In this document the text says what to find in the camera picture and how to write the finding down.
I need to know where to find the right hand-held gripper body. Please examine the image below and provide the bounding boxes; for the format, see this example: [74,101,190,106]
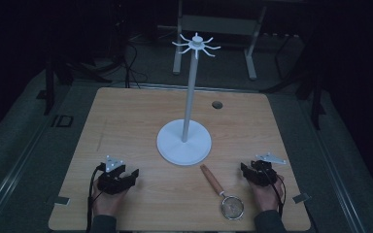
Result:
[247,151,288,188]

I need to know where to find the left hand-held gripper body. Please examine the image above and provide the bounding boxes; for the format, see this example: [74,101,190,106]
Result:
[96,154,136,196]

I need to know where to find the wooden handled mesh strainer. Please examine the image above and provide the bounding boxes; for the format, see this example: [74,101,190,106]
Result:
[199,163,246,221]

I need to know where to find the white hook stand rack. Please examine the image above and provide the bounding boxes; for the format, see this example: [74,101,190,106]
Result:
[155,31,222,167]

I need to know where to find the person's left hand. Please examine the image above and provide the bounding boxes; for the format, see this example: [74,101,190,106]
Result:
[91,186,130,217]

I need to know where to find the person's right hand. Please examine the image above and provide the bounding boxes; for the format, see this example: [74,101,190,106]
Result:
[248,174,287,214]

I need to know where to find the grey tape piece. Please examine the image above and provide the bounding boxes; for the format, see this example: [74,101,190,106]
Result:
[53,195,71,207]
[291,192,312,205]

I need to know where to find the black tripod stand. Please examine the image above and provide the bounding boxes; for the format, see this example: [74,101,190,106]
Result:
[261,32,327,131]
[35,54,113,117]

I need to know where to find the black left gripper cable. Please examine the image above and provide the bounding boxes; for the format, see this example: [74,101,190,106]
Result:
[85,163,107,233]

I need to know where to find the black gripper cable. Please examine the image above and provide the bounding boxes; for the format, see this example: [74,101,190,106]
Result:
[261,163,288,218]
[85,163,107,233]

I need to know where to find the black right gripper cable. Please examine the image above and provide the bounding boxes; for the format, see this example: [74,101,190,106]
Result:
[261,163,288,218]

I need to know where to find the black floor cables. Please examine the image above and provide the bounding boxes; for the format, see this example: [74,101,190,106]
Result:
[121,40,150,89]

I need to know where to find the grey metal frame stand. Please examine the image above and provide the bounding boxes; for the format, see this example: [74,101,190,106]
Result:
[172,0,268,82]

